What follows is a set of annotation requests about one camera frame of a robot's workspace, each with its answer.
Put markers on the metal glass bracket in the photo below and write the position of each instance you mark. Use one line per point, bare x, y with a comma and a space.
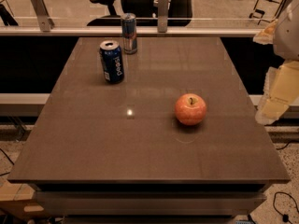
162, 15
44, 20

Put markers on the red apple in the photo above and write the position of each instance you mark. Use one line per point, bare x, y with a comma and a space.
190, 109

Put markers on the left metal glass bracket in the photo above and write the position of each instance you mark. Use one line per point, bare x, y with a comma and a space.
44, 20

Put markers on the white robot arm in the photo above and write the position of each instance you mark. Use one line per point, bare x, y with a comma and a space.
285, 42

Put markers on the blue pepsi can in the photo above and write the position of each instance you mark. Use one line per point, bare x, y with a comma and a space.
111, 60

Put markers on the middle metal glass bracket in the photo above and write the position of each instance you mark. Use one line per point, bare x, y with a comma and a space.
162, 15

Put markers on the wooden chair in background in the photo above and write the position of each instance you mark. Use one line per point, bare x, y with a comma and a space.
265, 11

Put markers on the cardboard box under table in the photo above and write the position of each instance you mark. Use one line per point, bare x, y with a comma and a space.
19, 201

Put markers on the red bull can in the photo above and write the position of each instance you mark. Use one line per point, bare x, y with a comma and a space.
128, 25

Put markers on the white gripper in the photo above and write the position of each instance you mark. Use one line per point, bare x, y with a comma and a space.
288, 36

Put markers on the black office chair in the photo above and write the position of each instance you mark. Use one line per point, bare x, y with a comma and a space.
179, 12

